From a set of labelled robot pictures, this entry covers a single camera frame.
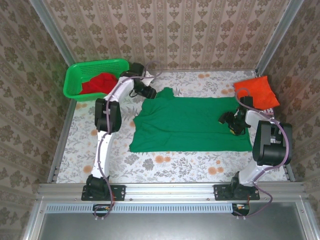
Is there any aluminium mounting rail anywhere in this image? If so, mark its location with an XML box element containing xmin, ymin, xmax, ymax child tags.
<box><xmin>37</xmin><ymin>183</ymin><xmax>307</xmax><ymax>202</ymax></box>

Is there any folded orange t-shirt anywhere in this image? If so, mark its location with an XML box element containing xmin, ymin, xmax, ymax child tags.
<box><xmin>233</xmin><ymin>75</ymin><xmax>280</xmax><ymax>111</ymax></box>

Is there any red t-shirt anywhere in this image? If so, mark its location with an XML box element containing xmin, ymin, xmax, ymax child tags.
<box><xmin>79</xmin><ymin>72</ymin><xmax>120</xmax><ymax>95</ymax></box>

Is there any green plastic basket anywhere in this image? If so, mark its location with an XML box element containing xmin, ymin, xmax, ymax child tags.
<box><xmin>62</xmin><ymin>58</ymin><xmax>131</xmax><ymax>102</ymax></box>

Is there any green t-shirt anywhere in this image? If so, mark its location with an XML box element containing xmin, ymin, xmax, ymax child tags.
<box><xmin>128</xmin><ymin>87</ymin><xmax>253</xmax><ymax>153</ymax></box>

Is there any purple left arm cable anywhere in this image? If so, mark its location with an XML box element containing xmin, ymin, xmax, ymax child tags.
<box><xmin>93</xmin><ymin>61</ymin><xmax>161</xmax><ymax>221</ymax></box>

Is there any aluminium frame post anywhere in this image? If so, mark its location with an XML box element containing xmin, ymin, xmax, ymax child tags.
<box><xmin>256</xmin><ymin>0</ymin><xmax>305</xmax><ymax>75</ymax></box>
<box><xmin>28</xmin><ymin>0</ymin><xmax>76</xmax><ymax>65</ymax></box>

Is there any floral table cover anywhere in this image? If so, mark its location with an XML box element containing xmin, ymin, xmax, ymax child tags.
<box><xmin>56</xmin><ymin>69</ymin><xmax>287</xmax><ymax>185</ymax></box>

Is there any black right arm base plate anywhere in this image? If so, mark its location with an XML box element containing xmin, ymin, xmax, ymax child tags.
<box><xmin>213</xmin><ymin>184</ymin><xmax>261</xmax><ymax>202</ymax></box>

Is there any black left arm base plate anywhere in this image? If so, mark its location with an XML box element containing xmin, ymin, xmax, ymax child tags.
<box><xmin>81</xmin><ymin>184</ymin><xmax>126</xmax><ymax>202</ymax></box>

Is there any grey metal panel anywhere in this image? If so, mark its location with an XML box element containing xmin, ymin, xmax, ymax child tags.
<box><xmin>24</xmin><ymin>202</ymin><xmax>318</xmax><ymax>240</ymax></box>

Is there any grey slotted cable duct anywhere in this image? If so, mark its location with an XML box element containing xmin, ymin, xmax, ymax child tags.
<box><xmin>46</xmin><ymin>202</ymin><xmax>235</xmax><ymax>214</ymax></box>

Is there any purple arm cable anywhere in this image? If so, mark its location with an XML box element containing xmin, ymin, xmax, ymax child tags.
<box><xmin>93</xmin><ymin>61</ymin><xmax>161</xmax><ymax>221</ymax></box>
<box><xmin>233</xmin><ymin>87</ymin><xmax>293</xmax><ymax>219</ymax></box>

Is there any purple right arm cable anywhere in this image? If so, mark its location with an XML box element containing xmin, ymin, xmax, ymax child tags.
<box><xmin>233</xmin><ymin>87</ymin><xmax>293</xmax><ymax>219</ymax></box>

